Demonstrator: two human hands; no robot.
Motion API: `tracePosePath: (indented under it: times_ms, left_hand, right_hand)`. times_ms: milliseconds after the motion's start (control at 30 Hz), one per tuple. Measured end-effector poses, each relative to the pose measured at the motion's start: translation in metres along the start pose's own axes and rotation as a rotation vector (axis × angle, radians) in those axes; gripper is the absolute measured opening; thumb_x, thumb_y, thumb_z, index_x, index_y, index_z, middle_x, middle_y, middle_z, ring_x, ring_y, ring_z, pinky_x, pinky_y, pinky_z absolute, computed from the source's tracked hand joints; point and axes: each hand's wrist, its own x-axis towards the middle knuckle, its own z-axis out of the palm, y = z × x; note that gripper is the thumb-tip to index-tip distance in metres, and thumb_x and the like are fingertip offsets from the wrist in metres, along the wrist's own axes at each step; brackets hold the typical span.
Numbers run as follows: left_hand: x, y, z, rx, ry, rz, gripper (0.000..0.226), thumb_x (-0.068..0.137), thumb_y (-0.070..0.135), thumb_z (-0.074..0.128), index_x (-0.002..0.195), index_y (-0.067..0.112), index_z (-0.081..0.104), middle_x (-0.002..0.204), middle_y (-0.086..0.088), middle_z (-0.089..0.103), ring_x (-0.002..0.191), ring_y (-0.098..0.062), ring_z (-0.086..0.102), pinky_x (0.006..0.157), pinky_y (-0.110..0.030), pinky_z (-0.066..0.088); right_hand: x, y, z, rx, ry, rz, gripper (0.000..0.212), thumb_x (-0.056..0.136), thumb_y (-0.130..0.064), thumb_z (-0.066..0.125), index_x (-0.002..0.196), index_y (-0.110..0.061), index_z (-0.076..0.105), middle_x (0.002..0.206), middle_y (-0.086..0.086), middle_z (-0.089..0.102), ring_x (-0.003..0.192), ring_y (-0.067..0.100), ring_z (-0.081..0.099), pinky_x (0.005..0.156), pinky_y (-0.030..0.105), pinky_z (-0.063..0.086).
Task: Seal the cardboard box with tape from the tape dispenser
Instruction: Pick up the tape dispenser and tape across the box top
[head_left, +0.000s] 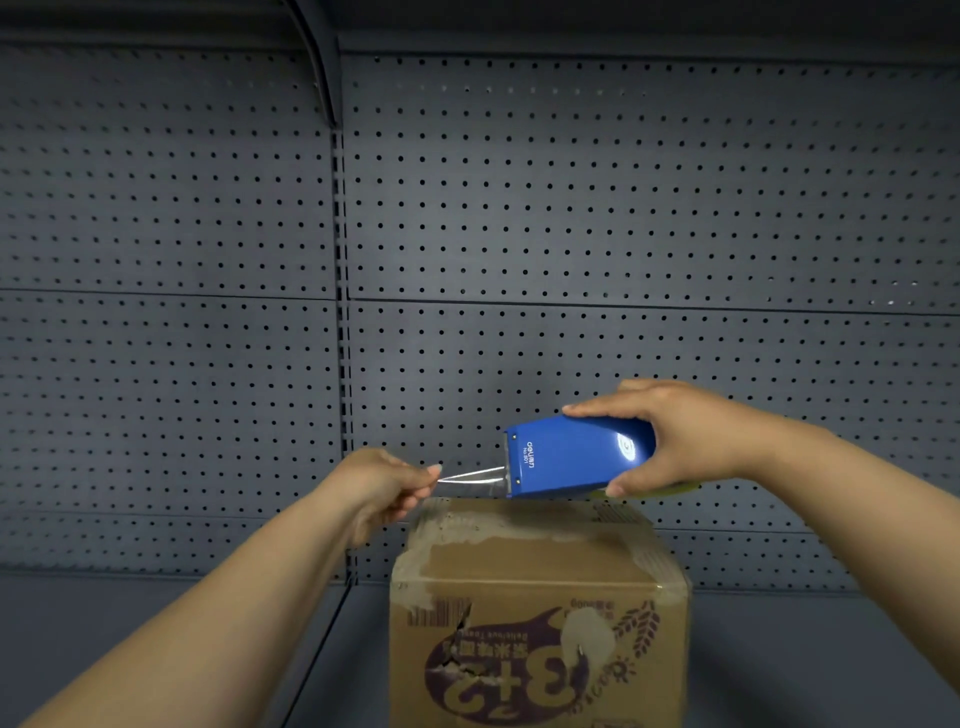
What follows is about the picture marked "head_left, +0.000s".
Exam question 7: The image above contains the person's right hand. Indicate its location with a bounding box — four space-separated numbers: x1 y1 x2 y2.
561 377 760 501

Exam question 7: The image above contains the person's left hand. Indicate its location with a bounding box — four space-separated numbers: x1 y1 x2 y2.
322 447 445 550

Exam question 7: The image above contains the blue tape dispenser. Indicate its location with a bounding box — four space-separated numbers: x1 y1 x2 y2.
501 411 658 501

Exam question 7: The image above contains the brown printed cardboard box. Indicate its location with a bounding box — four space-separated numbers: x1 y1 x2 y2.
387 497 692 728

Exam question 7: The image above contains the person's right forearm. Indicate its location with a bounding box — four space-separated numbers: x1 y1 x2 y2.
746 414 960 696

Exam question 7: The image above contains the person's left forearm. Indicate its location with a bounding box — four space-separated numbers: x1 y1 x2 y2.
22 479 358 728

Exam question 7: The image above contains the grey perforated shelf back panel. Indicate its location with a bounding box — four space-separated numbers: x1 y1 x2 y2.
341 50 960 595
0 43 346 580

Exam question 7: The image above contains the dark grey upper shelf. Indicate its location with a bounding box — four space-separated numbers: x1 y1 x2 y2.
337 0 960 66

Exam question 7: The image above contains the grey slotted upright post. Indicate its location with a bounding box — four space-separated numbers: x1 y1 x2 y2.
329 123 358 588

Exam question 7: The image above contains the curved dark shelf bracket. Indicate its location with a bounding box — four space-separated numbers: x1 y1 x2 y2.
287 0 343 130

